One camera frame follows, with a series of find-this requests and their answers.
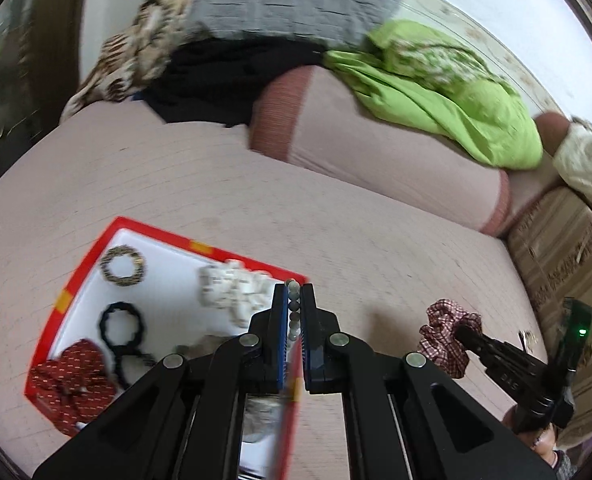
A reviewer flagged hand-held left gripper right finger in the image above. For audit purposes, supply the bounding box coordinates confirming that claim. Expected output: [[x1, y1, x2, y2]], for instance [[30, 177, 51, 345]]
[[300, 282, 557, 480]]

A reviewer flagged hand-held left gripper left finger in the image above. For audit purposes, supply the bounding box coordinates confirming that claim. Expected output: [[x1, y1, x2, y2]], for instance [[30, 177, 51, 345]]
[[33, 282, 289, 480]]

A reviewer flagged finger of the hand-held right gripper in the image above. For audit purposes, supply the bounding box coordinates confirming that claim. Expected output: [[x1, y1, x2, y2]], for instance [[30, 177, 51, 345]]
[[456, 325, 497, 356]]

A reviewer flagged red plaid scrunchie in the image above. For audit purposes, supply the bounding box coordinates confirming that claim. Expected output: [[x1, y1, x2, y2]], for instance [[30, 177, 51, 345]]
[[417, 298, 483, 380]]

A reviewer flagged grey bead bracelet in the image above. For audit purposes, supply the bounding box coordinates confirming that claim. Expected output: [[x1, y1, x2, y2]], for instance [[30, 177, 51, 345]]
[[285, 280, 304, 351]]

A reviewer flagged white cherry print scrunchie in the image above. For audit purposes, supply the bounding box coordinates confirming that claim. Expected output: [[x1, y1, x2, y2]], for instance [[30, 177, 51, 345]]
[[197, 259, 277, 328]]

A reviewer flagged grey sheer scrunchie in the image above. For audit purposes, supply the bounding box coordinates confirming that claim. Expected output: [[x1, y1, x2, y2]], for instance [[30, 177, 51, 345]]
[[176, 335, 284, 443]]

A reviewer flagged red-rimmed white tray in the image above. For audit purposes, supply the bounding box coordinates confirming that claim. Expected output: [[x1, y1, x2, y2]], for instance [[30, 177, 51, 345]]
[[23, 216, 311, 480]]

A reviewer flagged black hair tie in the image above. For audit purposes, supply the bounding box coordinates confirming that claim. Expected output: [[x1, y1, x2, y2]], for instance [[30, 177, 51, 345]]
[[110, 347, 158, 390], [98, 301, 148, 350]]

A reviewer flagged leopard print hair tie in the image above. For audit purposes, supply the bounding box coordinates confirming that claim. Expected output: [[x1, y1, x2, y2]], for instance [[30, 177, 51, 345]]
[[98, 245, 148, 288]]

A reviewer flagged red polka dot scrunchie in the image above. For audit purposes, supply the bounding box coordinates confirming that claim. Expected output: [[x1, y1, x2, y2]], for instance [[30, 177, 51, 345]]
[[28, 339, 114, 437]]

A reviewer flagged person's right hand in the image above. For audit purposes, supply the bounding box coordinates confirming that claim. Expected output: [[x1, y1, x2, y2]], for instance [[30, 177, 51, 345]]
[[506, 405, 558, 461]]

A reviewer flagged striped floral cushion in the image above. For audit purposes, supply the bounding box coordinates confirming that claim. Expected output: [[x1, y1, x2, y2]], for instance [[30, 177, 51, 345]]
[[506, 185, 592, 451]]

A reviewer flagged pink bolster cushion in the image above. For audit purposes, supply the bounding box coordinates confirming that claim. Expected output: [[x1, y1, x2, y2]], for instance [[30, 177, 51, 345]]
[[248, 65, 512, 236]]

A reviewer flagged pink quilted sofa seat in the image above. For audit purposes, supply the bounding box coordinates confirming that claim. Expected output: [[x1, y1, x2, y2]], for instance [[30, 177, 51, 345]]
[[0, 97, 549, 480]]

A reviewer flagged white floral cloth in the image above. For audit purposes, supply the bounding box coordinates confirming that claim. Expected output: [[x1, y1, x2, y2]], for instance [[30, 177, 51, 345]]
[[553, 117, 592, 208]]

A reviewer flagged green cloth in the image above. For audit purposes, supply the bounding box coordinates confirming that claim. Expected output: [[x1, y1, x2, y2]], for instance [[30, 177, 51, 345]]
[[323, 20, 544, 171]]

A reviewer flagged black cloth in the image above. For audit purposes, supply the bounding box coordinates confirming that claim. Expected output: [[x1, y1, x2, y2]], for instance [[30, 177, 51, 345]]
[[141, 37, 327, 128]]

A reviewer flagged leopard print cloth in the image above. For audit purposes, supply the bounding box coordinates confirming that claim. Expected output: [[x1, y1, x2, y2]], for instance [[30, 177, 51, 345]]
[[61, 0, 197, 121]]

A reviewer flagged grey knitted pillow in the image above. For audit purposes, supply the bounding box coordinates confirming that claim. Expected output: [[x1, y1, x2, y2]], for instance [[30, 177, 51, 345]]
[[183, 0, 412, 56]]

